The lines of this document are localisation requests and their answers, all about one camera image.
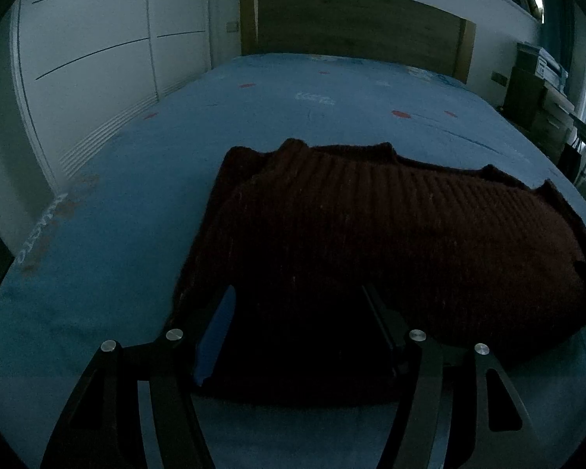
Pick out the dark red knitted sweater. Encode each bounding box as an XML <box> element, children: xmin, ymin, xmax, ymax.
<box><xmin>171</xmin><ymin>139</ymin><xmax>586</xmax><ymax>408</ymax></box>

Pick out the stack of boxes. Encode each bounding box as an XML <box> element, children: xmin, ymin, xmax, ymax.
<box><xmin>515</xmin><ymin>41</ymin><xmax>570</xmax><ymax>93</ymax></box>

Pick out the wooden headboard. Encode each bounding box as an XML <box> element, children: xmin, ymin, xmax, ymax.
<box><xmin>239</xmin><ymin>0</ymin><xmax>477</xmax><ymax>84</ymax></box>

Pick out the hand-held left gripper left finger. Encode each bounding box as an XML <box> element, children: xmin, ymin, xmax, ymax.
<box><xmin>39</xmin><ymin>284</ymin><xmax>238</xmax><ymax>469</ymax></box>

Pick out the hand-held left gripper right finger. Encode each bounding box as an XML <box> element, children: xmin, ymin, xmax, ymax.
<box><xmin>361</xmin><ymin>283</ymin><xmax>543</xmax><ymax>469</ymax></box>

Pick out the teal curtain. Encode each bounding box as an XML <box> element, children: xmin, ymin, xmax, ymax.
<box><xmin>537</xmin><ymin>0</ymin><xmax>582</xmax><ymax>74</ymax></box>

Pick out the bed with blue printed sheet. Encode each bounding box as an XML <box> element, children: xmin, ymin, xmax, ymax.
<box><xmin>0</xmin><ymin>53</ymin><xmax>586</xmax><ymax>469</ymax></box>

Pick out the white wardrobe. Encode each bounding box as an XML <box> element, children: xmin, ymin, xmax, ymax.
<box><xmin>10</xmin><ymin>0</ymin><xmax>211</xmax><ymax>191</ymax></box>

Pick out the wooden drawer cabinet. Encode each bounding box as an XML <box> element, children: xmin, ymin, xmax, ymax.
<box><xmin>503</xmin><ymin>66</ymin><xmax>577</xmax><ymax>157</ymax></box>

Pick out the black bag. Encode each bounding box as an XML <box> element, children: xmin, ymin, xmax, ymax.
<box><xmin>559</xmin><ymin>141</ymin><xmax>584</xmax><ymax>181</ymax></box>

